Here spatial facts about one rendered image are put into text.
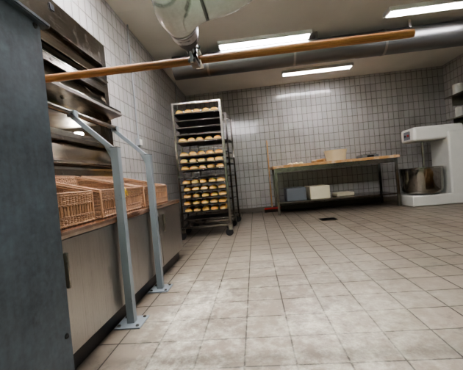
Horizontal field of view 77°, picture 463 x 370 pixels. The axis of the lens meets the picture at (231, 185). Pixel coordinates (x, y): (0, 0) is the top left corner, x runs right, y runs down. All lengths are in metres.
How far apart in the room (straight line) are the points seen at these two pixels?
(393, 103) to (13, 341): 6.76
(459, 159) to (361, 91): 2.17
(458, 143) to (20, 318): 5.93
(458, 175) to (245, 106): 3.95
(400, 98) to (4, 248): 6.82
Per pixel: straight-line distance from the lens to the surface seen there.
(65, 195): 1.42
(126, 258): 1.68
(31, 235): 0.49
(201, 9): 0.89
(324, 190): 5.55
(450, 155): 5.95
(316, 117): 6.35
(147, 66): 1.25
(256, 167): 6.10
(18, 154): 0.49
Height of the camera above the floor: 0.72
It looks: 1 degrees down
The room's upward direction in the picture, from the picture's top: 5 degrees counter-clockwise
